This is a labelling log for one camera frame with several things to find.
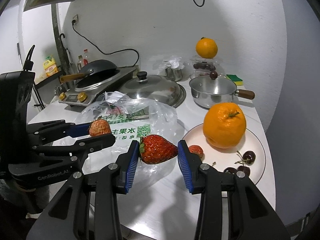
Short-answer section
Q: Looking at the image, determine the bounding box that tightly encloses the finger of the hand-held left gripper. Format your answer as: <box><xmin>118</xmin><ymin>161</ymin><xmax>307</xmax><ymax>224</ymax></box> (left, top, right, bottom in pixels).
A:
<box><xmin>26</xmin><ymin>119</ymin><xmax>92</xmax><ymax>143</ymax></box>
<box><xmin>32</xmin><ymin>132</ymin><xmax>116</xmax><ymax>167</ymax></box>

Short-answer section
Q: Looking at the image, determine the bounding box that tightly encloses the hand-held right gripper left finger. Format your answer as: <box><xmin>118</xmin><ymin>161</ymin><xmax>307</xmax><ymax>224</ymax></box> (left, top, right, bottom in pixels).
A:
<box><xmin>26</xmin><ymin>140</ymin><xmax>140</xmax><ymax>240</ymax></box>

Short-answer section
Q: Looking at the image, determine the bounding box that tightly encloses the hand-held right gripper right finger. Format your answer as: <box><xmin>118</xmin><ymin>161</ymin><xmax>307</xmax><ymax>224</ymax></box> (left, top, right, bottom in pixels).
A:
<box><xmin>177</xmin><ymin>139</ymin><xmax>292</xmax><ymax>240</ymax></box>

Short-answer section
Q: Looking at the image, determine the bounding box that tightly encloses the red strawberry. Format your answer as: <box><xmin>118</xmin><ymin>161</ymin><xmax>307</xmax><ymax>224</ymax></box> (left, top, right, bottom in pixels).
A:
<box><xmin>89</xmin><ymin>119</ymin><xmax>112</xmax><ymax>137</ymax></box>
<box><xmin>139</xmin><ymin>134</ymin><xmax>178</xmax><ymax>165</ymax></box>
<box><xmin>189</xmin><ymin>145</ymin><xmax>204</xmax><ymax>159</ymax></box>

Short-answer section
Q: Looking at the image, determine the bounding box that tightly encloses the printed clear plastic bag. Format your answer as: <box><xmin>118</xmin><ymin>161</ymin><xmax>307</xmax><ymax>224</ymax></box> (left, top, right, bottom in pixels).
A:
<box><xmin>74</xmin><ymin>91</ymin><xmax>185</xmax><ymax>188</ymax></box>

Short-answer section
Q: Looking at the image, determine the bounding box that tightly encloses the white round plate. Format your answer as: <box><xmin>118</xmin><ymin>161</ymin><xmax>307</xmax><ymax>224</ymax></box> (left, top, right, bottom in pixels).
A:
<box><xmin>180</xmin><ymin>123</ymin><xmax>266</xmax><ymax>184</ymax></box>

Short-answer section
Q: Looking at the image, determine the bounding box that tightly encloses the person's left forearm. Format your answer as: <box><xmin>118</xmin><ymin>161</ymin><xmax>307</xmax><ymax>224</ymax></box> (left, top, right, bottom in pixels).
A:
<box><xmin>0</xmin><ymin>177</ymin><xmax>53</xmax><ymax>218</ymax></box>

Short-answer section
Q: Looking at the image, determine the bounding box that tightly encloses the black metal shelf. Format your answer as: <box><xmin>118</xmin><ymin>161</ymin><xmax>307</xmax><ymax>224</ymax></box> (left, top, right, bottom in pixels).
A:
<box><xmin>32</xmin><ymin>70</ymin><xmax>60</xmax><ymax>110</ymax></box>

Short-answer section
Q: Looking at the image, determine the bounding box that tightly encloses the steel induction cooker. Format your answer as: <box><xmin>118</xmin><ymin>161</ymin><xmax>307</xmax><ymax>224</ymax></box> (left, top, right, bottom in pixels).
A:
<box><xmin>58</xmin><ymin>66</ymin><xmax>139</xmax><ymax>105</ymax></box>

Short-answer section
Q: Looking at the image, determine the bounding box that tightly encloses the small steel container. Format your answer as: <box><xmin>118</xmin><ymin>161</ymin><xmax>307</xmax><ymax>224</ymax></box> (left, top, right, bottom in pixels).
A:
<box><xmin>54</xmin><ymin>84</ymin><xmax>70</xmax><ymax>94</ymax></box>

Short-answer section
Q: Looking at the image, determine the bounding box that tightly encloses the yellow detergent bottle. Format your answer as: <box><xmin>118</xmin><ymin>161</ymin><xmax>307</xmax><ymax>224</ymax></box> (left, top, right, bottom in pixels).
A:
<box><xmin>43</xmin><ymin>56</ymin><xmax>57</xmax><ymax>77</ymax></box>

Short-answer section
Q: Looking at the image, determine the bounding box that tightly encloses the large orange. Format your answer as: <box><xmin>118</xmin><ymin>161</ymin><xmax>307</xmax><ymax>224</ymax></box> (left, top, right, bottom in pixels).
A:
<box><xmin>203</xmin><ymin>102</ymin><xmax>247</xmax><ymax>149</ymax></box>

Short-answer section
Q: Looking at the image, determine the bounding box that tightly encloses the large dark pan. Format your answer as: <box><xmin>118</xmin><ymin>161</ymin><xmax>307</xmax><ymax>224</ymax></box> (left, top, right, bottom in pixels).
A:
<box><xmin>117</xmin><ymin>80</ymin><xmax>187</xmax><ymax>108</ymax></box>

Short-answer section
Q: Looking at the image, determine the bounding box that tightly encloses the large steel lid black knob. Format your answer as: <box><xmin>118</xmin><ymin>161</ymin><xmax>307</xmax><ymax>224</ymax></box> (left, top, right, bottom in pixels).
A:
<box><xmin>119</xmin><ymin>71</ymin><xmax>183</xmax><ymax>105</ymax></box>

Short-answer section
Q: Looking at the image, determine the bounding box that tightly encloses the grey vertical pipe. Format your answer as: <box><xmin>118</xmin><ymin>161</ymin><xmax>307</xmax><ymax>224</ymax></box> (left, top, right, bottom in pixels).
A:
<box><xmin>51</xmin><ymin>4</ymin><xmax>68</xmax><ymax>68</ymax></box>

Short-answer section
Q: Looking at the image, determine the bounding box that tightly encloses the small steel cup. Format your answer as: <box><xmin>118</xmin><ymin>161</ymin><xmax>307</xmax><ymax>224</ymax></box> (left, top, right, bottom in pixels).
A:
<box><xmin>166</xmin><ymin>65</ymin><xmax>183</xmax><ymax>82</ymax></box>

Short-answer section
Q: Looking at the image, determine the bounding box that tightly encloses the yellow green sponge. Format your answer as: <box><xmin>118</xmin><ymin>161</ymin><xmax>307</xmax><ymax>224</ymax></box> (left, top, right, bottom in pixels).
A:
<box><xmin>226</xmin><ymin>74</ymin><xmax>244</xmax><ymax>86</ymax></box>

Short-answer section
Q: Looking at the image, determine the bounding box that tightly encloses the clear box of cherries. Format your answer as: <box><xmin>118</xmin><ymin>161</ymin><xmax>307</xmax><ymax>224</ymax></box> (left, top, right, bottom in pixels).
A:
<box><xmin>191</xmin><ymin>56</ymin><xmax>218</xmax><ymax>73</ymax></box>

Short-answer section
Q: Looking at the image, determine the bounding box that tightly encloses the crumpled clear plastic bag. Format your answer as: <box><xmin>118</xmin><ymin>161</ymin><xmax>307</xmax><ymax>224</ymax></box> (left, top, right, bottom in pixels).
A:
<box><xmin>152</xmin><ymin>55</ymin><xmax>189</xmax><ymax>73</ymax></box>

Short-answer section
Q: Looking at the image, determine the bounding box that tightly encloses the small orange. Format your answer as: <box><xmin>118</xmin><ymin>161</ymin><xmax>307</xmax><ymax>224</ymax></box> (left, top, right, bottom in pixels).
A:
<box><xmin>196</xmin><ymin>37</ymin><xmax>218</xmax><ymax>59</ymax></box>

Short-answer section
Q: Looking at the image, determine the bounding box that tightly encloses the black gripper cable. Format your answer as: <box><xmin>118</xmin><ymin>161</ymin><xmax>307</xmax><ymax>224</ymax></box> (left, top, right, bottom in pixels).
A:
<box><xmin>24</xmin><ymin>44</ymin><xmax>36</xmax><ymax>72</ymax></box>

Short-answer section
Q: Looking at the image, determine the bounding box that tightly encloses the black wok wooden handle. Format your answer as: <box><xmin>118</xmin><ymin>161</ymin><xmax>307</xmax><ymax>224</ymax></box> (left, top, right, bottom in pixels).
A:
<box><xmin>59</xmin><ymin>59</ymin><xmax>118</xmax><ymax>85</ymax></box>

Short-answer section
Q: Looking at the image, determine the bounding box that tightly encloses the small steel saucepan wooden handle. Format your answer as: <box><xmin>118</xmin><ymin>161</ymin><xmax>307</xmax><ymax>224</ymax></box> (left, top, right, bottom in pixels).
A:
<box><xmin>189</xmin><ymin>85</ymin><xmax>255</xmax><ymax>109</ymax></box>

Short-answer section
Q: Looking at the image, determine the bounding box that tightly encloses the black cooker power cable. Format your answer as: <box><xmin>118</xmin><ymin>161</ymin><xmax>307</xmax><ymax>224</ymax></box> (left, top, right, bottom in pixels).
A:
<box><xmin>72</xmin><ymin>22</ymin><xmax>140</xmax><ymax>68</ymax></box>

